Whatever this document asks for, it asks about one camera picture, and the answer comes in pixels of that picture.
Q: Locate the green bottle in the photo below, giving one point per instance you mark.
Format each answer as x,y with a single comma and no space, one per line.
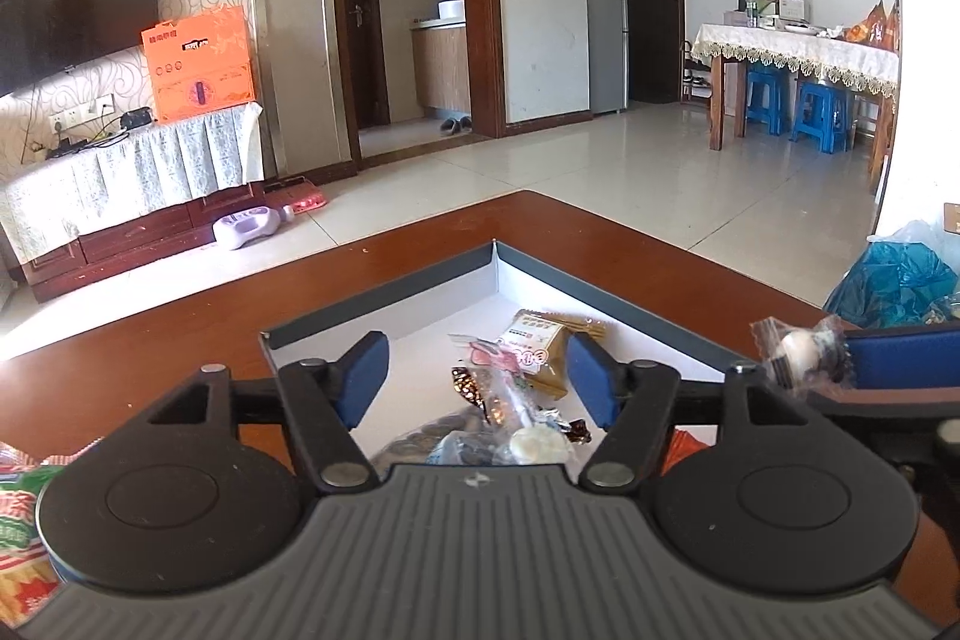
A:
751,9

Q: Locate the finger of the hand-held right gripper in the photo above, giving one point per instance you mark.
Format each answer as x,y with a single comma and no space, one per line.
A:
900,362
892,419

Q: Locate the orange snack bags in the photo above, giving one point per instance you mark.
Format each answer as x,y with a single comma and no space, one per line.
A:
874,25

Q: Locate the wooden chair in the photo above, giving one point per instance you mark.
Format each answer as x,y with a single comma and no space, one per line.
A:
694,78

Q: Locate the pink clear snack packet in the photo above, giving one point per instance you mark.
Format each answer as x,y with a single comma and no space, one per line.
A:
491,356

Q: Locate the dark wooden door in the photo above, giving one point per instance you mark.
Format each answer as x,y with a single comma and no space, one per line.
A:
360,3
652,10

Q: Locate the wooden kitchen counter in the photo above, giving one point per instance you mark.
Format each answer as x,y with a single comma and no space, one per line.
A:
442,66

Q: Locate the white pot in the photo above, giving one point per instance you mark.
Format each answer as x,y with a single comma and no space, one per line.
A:
450,8

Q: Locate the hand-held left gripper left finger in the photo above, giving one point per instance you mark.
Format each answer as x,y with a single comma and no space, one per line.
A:
364,377

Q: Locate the white wall socket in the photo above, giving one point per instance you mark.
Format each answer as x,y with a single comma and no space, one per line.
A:
105,104
61,120

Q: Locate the white purple bottle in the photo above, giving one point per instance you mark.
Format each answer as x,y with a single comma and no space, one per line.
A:
244,229

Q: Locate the dark brown wrapped candy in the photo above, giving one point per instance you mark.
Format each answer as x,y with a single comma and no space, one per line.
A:
469,385

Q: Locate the orange gift box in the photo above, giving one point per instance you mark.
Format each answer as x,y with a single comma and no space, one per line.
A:
199,63

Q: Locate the clear plastic snack packet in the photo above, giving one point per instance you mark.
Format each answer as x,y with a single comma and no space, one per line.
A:
514,404

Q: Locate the black router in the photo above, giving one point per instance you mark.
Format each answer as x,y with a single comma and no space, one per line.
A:
136,119

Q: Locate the grey slipper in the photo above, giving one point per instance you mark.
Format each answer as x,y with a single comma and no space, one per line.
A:
465,123
448,126

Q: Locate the blue plastic stool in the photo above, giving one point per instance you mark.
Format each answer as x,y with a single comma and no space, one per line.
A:
821,115
765,100

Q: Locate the brown candy wrapper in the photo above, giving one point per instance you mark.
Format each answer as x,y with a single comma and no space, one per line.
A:
576,431

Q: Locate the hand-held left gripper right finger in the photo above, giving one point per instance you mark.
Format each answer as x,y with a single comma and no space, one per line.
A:
592,377

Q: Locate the dark wooden television cabinet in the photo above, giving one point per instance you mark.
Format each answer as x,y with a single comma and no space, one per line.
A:
127,239

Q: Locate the white round wrapped candy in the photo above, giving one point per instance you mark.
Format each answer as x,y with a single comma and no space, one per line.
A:
536,445

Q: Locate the green yellow snack bag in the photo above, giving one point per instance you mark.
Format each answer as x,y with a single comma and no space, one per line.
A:
22,535

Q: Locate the small orange snack packet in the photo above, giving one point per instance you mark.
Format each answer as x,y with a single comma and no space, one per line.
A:
682,445

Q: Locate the cream lace tablecloth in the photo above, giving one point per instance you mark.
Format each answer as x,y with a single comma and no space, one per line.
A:
795,55

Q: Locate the white lace cabinet cloth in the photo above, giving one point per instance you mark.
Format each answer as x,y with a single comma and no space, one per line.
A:
135,175

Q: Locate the silver refrigerator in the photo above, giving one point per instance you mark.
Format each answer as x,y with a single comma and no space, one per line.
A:
606,25

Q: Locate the small beige snack packet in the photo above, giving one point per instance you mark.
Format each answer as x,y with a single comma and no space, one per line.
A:
544,347

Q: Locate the grey snack packet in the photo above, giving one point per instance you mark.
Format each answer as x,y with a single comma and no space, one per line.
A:
420,441

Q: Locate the dark box with white inside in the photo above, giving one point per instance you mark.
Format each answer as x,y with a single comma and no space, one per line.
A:
465,302

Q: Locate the blue plastic bag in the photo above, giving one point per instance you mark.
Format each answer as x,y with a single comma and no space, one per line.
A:
892,280

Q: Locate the black set-top box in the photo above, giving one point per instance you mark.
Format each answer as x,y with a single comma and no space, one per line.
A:
66,145

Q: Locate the wooden dining table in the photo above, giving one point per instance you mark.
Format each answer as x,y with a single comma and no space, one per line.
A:
718,108

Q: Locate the black wall television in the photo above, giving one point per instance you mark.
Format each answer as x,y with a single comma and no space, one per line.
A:
75,18

